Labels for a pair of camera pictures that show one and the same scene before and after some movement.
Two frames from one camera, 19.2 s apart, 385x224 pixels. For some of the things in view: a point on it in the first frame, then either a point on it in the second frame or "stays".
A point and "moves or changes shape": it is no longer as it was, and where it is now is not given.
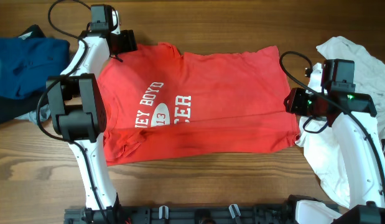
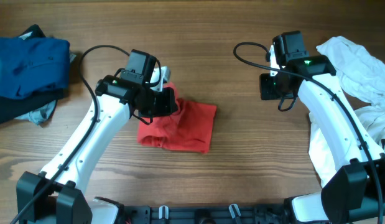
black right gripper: (292, 103) to (268, 87)
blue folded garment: (22, 65) stays
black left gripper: (124, 42) to (166, 101)
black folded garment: (5, 108) stays
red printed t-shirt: (158, 102) moves or changes shape
